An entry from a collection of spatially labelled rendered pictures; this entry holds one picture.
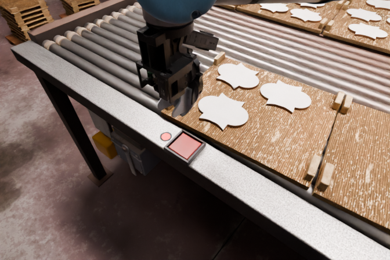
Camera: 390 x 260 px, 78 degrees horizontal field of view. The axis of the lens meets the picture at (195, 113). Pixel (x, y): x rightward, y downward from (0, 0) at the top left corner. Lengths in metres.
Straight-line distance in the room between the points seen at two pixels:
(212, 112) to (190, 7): 0.47
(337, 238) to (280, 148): 0.21
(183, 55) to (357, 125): 0.53
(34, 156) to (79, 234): 0.71
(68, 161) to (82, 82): 1.09
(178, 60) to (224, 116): 0.29
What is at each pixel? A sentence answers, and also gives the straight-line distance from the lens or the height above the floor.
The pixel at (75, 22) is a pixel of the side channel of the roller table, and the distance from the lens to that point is 1.25.
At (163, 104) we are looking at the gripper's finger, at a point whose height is 1.09.
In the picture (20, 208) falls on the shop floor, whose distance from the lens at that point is 1.85.
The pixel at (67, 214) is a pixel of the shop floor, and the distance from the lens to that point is 1.69.
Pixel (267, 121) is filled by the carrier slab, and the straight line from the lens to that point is 0.68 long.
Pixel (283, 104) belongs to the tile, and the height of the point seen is 0.95.
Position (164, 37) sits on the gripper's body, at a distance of 0.35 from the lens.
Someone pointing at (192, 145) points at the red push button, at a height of 0.93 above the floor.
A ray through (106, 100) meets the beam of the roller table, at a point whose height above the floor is 0.92.
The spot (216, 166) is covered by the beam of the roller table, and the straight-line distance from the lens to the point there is 0.59.
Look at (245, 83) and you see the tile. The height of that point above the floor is 0.95.
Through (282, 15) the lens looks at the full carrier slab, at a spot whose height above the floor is 0.94.
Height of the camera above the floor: 1.41
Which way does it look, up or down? 45 degrees down
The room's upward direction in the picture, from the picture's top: straight up
